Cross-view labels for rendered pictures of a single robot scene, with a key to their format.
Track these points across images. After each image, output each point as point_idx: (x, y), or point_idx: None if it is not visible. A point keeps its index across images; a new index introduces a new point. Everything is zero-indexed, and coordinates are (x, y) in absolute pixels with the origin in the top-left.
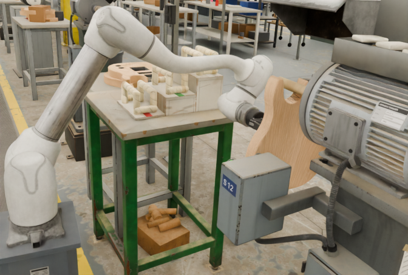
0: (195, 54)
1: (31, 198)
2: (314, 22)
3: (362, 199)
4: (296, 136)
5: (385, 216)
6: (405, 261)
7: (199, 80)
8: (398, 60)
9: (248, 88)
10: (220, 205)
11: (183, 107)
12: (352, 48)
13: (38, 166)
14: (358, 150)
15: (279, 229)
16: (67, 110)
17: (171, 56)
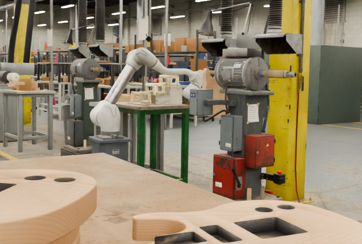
0: (168, 76)
1: (113, 118)
2: (219, 50)
3: (234, 93)
4: (216, 93)
5: (240, 95)
6: (249, 110)
7: (171, 88)
8: (238, 50)
9: (195, 83)
10: (190, 104)
11: (163, 100)
12: (227, 50)
13: (115, 106)
14: (231, 78)
15: (211, 113)
16: (119, 91)
17: (164, 67)
